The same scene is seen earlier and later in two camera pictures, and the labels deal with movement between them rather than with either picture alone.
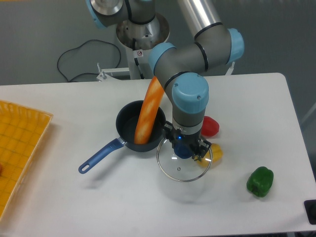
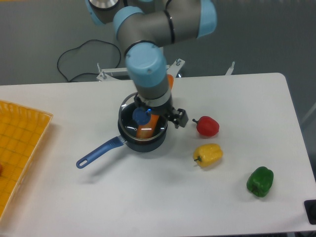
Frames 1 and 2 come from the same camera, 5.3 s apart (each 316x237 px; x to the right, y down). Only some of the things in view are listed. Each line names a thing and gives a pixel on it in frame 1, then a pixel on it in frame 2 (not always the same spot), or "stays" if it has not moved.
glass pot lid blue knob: x=177 y=162 to x=138 y=123
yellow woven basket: x=22 y=130 stays
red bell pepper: x=210 y=127 stays
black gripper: x=177 y=135 to x=167 y=110
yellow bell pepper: x=213 y=156 stays
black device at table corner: x=310 y=206 stays
